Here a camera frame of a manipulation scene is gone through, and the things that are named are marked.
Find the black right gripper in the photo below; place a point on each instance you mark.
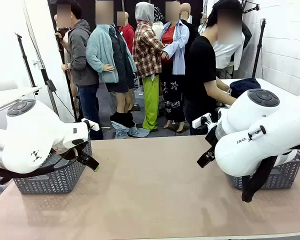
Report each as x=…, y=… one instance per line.
x=212, y=140

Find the clothes heap on floor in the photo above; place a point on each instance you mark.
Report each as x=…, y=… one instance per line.
x=126, y=131

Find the person's left forearm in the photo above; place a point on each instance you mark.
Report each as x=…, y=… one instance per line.
x=222, y=85

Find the mannequin in teal fleece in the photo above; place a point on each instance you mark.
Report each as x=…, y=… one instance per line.
x=100, y=55

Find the mannequin in plaid shirt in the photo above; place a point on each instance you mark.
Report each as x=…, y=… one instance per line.
x=146, y=50

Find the white table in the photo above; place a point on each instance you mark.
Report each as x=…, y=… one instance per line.
x=272, y=83

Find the mannequin in dark coat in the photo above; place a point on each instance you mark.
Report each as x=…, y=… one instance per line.
x=247, y=35

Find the person's right forearm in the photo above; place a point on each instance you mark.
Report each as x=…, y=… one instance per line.
x=217, y=93

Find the mannequin in blue shirt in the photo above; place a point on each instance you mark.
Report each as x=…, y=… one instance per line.
x=178, y=50

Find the thin black tripod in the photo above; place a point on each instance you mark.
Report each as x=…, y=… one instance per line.
x=26, y=60

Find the mannequin in red shirt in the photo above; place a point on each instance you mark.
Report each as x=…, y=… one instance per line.
x=128, y=35

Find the black tripod stand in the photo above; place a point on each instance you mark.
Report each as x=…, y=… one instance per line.
x=258, y=50

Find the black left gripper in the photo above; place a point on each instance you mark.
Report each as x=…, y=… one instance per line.
x=85, y=152

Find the black double pole stand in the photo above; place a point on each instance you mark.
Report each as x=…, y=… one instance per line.
x=63, y=65

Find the grey plastic woven basket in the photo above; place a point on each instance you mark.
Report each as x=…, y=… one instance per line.
x=52, y=180
x=277, y=177

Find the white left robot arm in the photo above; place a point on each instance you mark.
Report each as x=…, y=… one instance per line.
x=27, y=130

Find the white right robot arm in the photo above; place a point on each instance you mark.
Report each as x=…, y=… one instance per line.
x=265, y=130

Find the person in black t-shirt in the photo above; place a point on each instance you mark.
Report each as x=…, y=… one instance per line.
x=200, y=65

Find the mannequin in black jacket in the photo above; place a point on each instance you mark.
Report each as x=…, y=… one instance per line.
x=190, y=30

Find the grey light stand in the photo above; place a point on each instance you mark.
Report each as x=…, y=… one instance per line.
x=43, y=75

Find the man in grey hoodie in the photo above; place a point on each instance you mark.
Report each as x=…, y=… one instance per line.
x=81, y=60

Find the mannequin in white jacket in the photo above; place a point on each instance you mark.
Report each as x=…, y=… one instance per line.
x=227, y=55

